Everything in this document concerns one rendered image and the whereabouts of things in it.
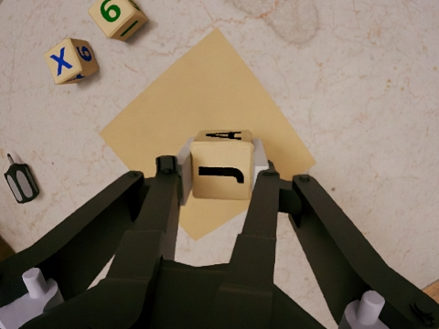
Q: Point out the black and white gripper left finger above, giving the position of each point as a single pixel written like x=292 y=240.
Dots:
x=66 y=260

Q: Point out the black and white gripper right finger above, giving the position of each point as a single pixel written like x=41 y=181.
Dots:
x=350 y=273

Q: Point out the tan flat mat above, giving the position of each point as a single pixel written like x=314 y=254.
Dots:
x=209 y=88

